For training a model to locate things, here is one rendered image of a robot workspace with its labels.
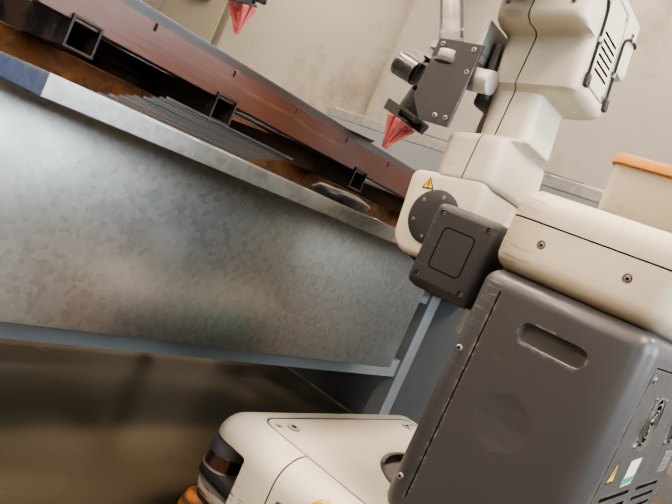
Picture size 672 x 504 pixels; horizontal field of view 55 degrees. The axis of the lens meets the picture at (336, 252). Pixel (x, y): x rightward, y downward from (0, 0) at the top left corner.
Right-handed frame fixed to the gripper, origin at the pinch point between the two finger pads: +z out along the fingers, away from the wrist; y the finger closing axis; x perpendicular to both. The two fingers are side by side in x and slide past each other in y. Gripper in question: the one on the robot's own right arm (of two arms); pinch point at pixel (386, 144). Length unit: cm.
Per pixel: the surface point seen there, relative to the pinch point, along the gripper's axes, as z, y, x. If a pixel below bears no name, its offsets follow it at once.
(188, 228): 32, 8, -43
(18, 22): 17, -17, -76
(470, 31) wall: -89, -198, 255
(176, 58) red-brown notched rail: 7, -2, -57
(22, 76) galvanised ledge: 17, 14, -85
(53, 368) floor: 94, -26, -26
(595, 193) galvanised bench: -24, 15, 81
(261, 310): 44.1, 10.7, -15.9
